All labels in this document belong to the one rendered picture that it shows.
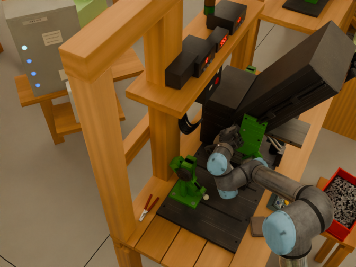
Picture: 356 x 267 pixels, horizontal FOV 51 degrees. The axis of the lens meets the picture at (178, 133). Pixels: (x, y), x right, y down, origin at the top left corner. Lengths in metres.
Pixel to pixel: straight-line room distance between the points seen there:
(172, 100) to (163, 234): 0.70
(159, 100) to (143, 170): 1.74
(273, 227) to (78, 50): 0.73
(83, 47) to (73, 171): 2.26
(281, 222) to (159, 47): 0.72
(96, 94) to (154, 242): 0.94
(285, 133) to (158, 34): 0.89
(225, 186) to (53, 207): 1.85
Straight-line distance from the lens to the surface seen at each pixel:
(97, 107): 1.11
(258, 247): 1.83
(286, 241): 1.14
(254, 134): 1.81
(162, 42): 1.36
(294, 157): 2.16
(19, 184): 3.28
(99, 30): 1.09
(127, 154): 1.63
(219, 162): 1.40
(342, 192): 2.13
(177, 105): 1.41
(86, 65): 1.01
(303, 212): 1.17
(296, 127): 1.99
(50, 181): 3.21
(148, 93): 1.46
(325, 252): 2.77
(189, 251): 1.80
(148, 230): 1.85
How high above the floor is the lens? 2.53
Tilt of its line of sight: 49 degrees down
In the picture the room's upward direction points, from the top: 1 degrees clockwise
